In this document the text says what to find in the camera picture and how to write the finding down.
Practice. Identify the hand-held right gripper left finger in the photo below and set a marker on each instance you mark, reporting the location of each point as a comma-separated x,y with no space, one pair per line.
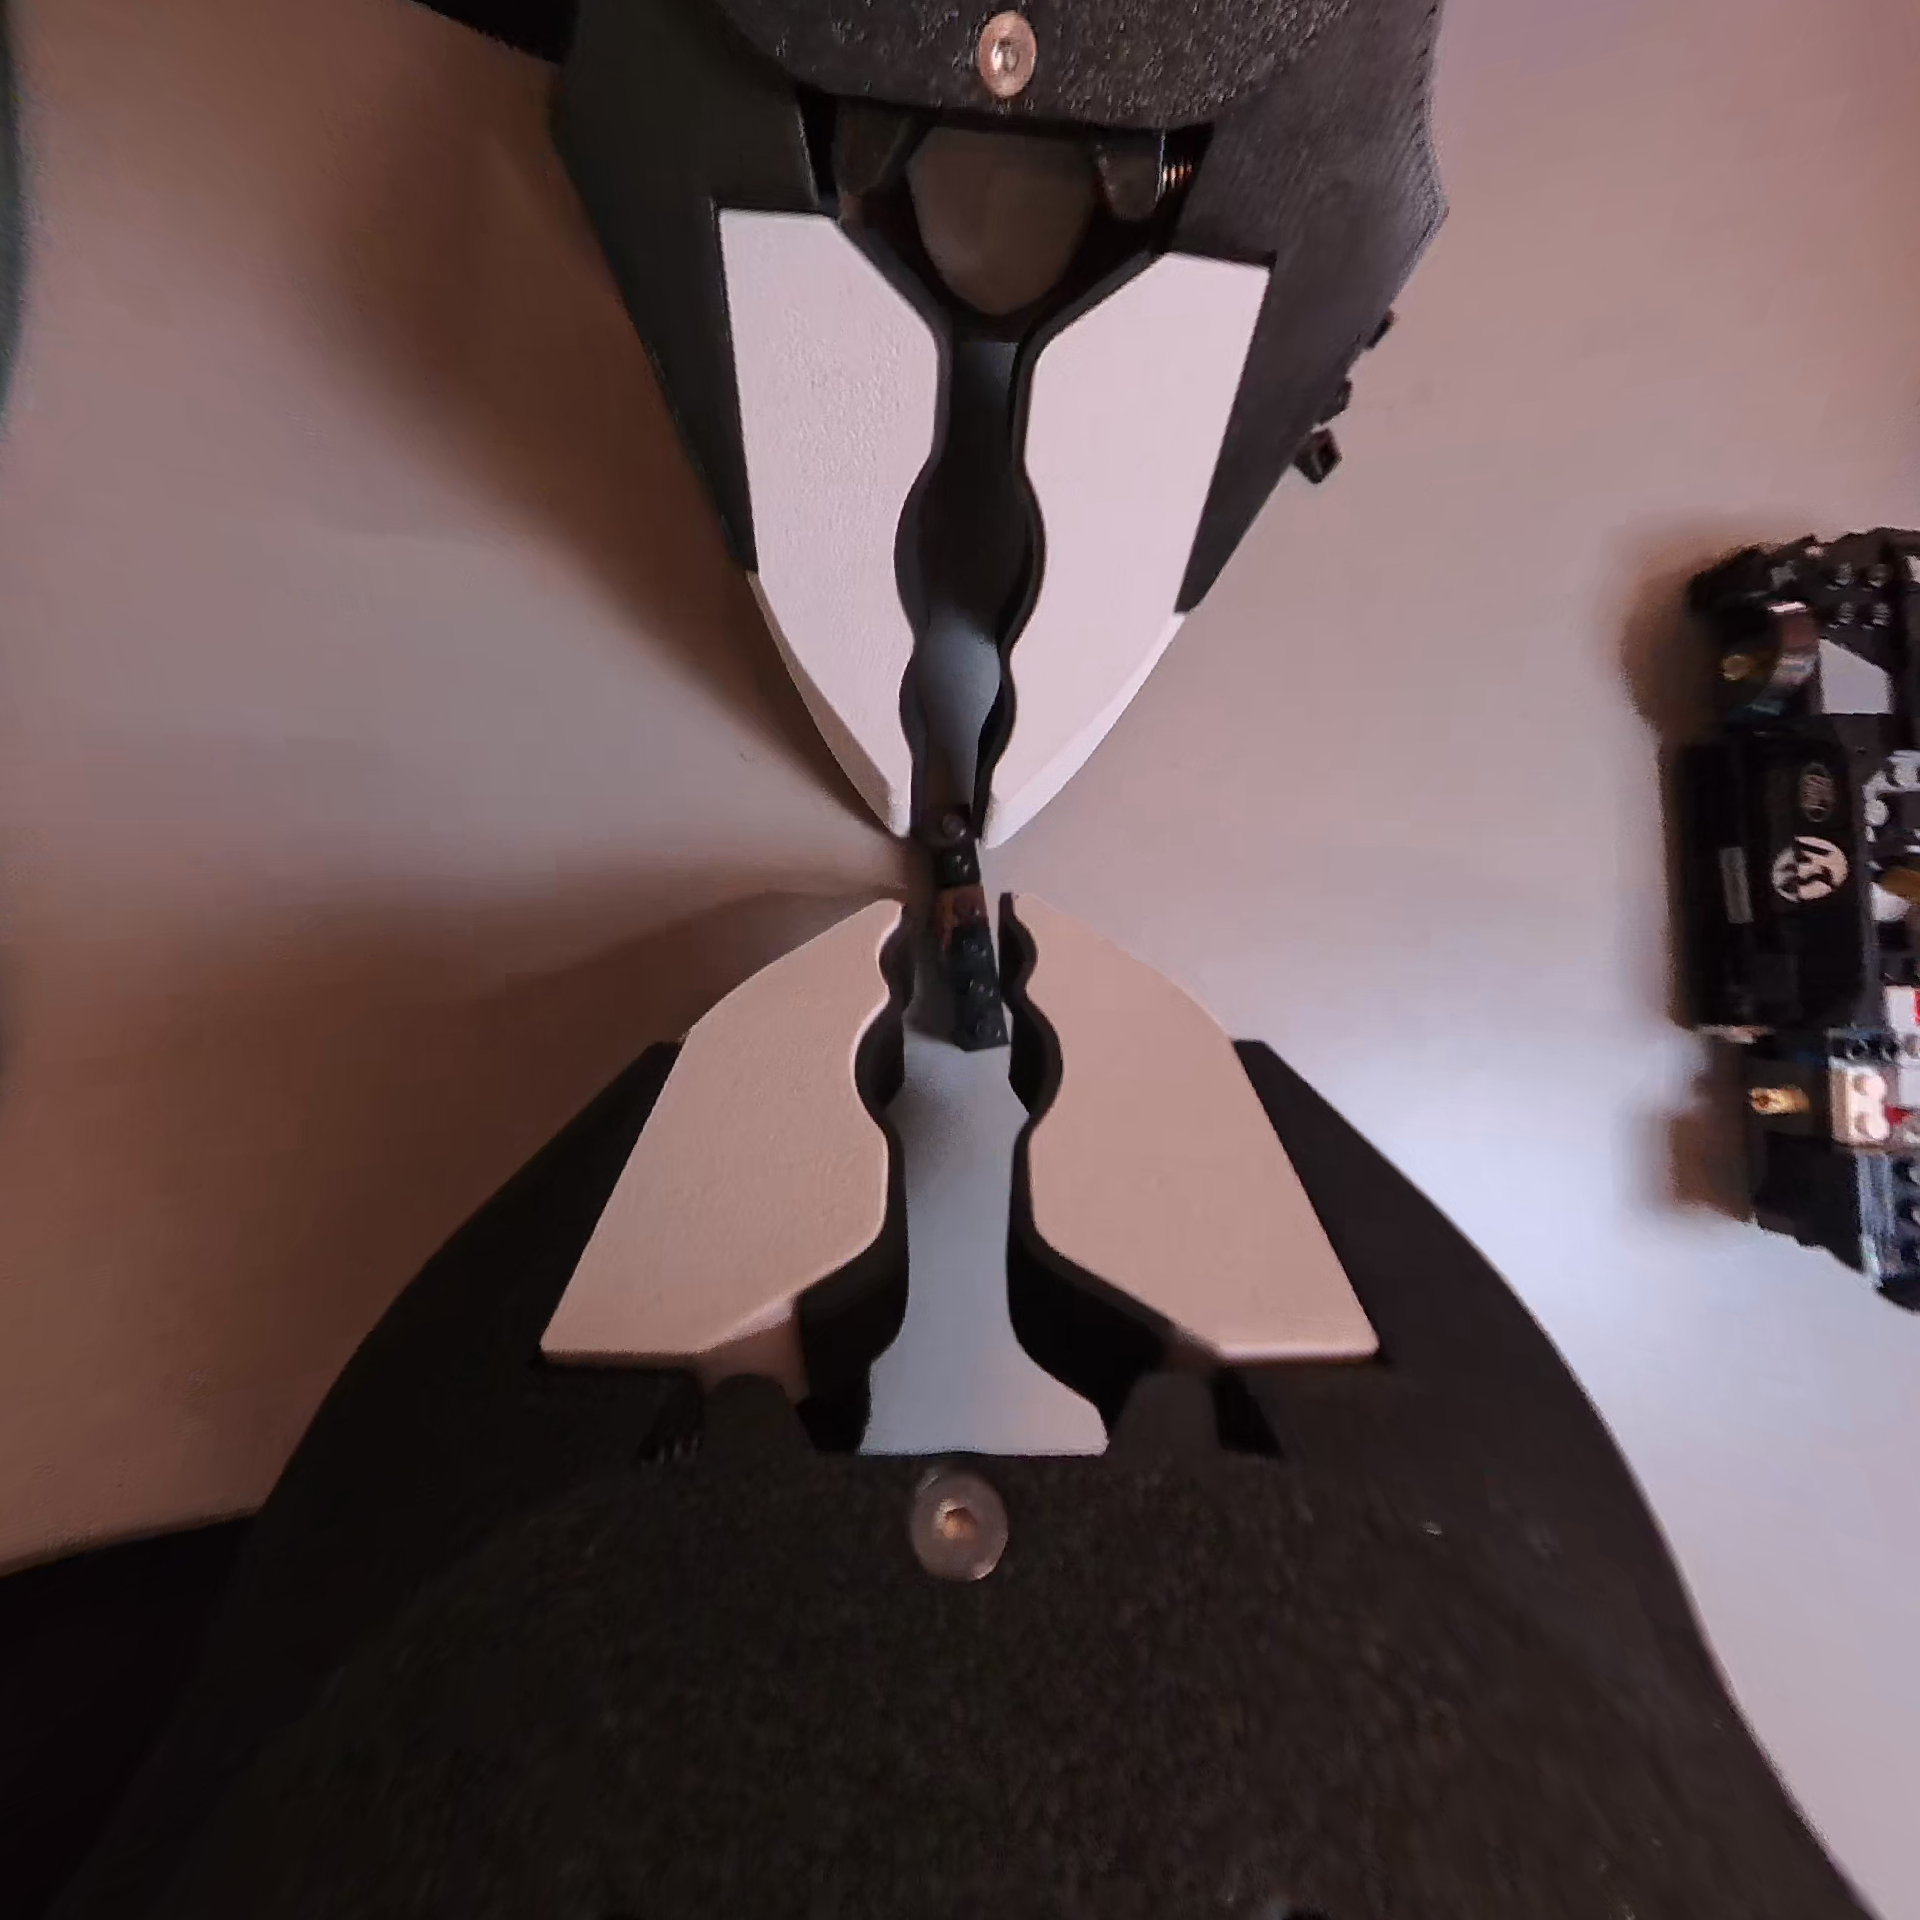
721,1186

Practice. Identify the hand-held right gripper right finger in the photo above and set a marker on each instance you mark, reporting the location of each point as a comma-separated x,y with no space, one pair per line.
1201,1186

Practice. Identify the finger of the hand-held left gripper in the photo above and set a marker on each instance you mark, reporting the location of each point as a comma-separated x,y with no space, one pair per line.
827,422
1141,451

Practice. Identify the black long lego plate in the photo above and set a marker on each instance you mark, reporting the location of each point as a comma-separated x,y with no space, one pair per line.
961,946

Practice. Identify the black lego car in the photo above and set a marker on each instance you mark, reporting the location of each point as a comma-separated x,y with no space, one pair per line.
1802,872

